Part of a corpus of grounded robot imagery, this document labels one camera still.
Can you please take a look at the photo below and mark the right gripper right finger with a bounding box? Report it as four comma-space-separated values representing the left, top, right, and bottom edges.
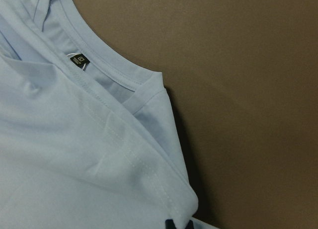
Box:
185, 220, 194, 229

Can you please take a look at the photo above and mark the light blue t-shirt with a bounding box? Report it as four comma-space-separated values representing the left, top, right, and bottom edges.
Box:
0, 0, 198, 229

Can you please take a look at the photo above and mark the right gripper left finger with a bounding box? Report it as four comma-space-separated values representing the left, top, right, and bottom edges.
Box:
165, 219, 176, 229

